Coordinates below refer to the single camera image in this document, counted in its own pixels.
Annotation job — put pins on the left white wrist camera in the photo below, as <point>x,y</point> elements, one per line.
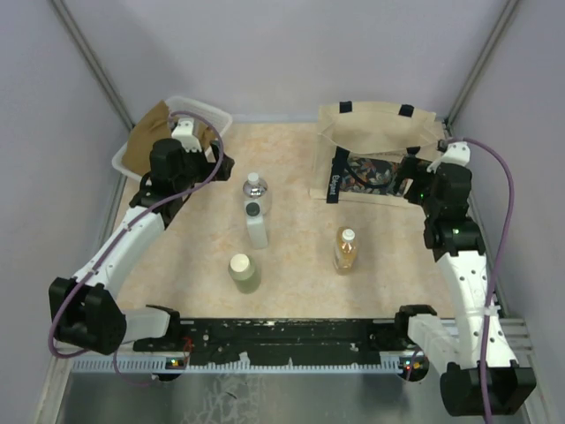
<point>185,133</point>

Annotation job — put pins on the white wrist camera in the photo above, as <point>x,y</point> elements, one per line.
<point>185,133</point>
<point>452,151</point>

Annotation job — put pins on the white plastic basket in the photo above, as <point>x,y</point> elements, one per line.
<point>220,120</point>

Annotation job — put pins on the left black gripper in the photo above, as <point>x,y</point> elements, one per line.
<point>208,166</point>

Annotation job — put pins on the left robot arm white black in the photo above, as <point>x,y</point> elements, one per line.
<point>84,308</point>

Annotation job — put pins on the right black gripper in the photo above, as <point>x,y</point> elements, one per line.
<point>410,168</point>

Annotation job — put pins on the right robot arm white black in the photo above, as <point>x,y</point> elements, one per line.
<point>479,372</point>

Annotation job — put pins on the brown cloth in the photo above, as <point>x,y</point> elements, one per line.
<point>154,126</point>

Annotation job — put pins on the amber liquid bottle white cap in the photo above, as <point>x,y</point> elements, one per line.
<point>346,250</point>

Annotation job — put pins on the beige canvas bag floral pocket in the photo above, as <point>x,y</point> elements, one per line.
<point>360,145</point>

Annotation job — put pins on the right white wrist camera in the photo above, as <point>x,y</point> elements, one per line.
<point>452,151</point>

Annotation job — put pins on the clear bottle white cap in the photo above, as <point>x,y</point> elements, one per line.
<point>255,188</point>

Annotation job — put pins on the white bottle black cap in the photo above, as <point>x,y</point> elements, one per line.
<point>255,224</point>

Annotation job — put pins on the green bottle white cap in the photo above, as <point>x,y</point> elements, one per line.
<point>244,273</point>

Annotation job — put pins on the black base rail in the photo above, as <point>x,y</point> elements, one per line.
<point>303,345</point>

